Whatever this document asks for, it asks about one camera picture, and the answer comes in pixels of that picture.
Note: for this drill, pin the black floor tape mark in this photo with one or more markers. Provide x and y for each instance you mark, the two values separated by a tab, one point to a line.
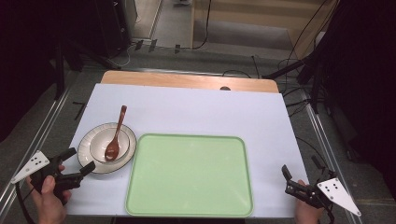
80	110

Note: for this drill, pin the aluminium frame rail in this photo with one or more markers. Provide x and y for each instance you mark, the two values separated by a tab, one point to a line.
323	137
46	121

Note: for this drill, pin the black curtain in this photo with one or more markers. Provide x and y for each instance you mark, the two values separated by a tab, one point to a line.
28	62
367	77

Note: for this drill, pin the brown wooden spoon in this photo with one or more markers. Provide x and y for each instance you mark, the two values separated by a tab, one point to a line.
112	151

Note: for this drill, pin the light green tray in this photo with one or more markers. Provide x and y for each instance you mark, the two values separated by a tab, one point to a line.
186	174

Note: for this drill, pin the black tripod stand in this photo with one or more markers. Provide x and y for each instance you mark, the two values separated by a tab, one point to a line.
59	68
315	84

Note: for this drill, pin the wooden step platform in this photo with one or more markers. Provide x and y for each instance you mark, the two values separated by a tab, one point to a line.
249	15

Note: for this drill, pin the person's left hand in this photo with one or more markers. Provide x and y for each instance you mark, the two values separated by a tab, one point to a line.
49	208

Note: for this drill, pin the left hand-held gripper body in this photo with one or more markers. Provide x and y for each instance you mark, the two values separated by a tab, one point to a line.
34	163

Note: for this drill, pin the white ribbed plate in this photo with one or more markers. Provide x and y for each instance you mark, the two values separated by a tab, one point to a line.
130	149

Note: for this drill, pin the white bowl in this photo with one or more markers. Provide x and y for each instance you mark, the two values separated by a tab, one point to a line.
99	143

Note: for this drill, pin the white table cover sheet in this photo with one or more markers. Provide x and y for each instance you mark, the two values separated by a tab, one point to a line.
186	109

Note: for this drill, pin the black floor tape piece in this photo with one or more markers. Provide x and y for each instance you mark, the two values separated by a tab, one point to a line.
138	45

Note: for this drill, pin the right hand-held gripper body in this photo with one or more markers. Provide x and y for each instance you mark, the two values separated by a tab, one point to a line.
337	193

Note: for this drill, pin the person's right hand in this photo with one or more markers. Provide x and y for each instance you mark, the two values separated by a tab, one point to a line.
306	215

